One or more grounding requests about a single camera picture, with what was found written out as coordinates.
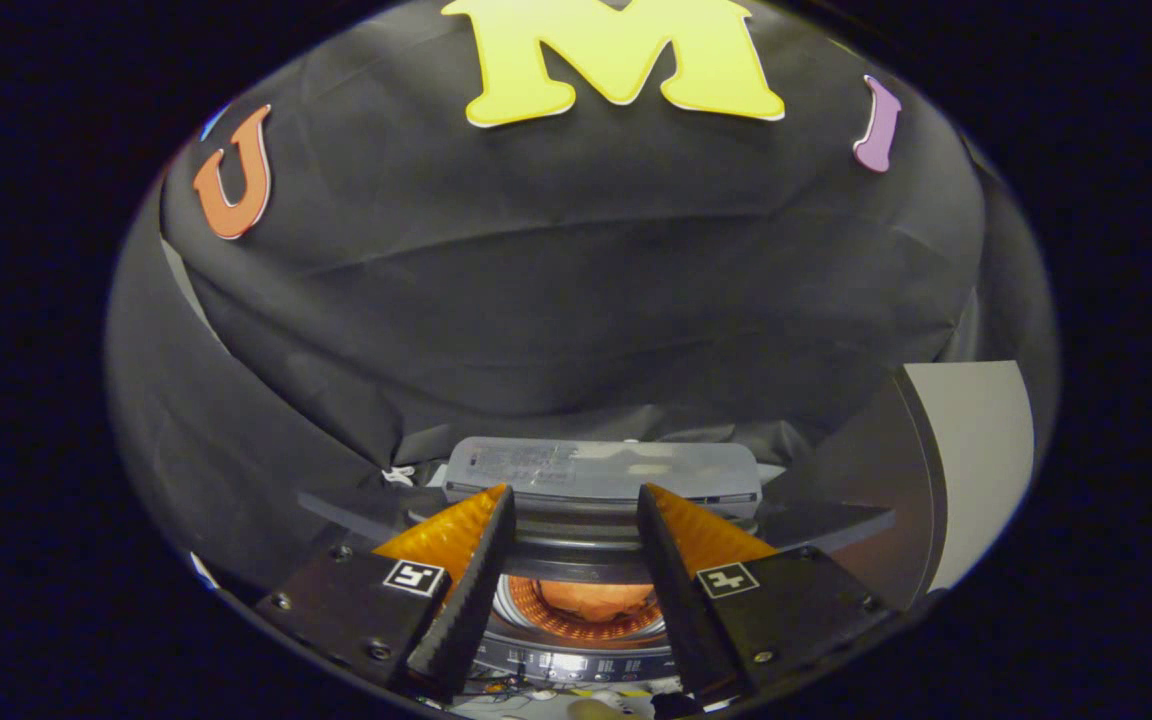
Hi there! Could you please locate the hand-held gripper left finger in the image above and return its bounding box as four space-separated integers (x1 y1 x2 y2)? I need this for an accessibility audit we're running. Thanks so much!
256 484 517 701

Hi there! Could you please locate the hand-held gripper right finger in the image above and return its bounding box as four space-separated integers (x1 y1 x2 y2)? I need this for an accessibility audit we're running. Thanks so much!
636 483 895 706

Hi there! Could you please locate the orange polo shirt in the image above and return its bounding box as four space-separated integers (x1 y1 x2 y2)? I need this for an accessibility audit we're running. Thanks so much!
539 580 659 623

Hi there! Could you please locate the dark washing machine lid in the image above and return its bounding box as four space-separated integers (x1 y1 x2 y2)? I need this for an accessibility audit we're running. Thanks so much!
298 437 897 586

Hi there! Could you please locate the grey cabinet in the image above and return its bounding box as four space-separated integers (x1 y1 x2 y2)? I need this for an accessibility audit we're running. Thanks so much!
766 360 1035 611

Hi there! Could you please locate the black backdrop cloth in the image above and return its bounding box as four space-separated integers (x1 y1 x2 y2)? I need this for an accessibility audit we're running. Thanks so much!
104 0 1062 596

